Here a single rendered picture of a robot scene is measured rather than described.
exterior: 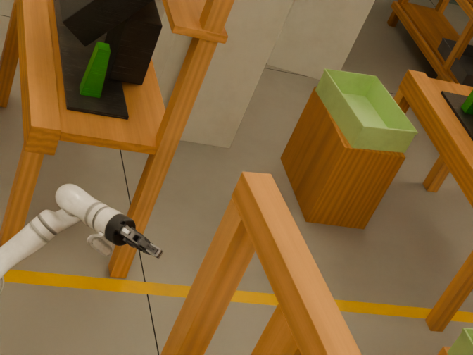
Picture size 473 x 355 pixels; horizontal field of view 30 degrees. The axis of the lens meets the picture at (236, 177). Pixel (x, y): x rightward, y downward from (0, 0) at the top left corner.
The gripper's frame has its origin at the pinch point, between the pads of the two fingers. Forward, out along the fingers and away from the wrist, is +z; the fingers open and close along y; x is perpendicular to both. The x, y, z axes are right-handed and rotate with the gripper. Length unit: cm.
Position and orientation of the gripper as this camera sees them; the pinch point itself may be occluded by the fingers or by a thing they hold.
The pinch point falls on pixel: (154, 251)
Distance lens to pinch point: 213.2
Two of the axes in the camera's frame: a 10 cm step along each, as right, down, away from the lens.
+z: 7.3, 3.7, -5.8
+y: 4.0, 4.6, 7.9
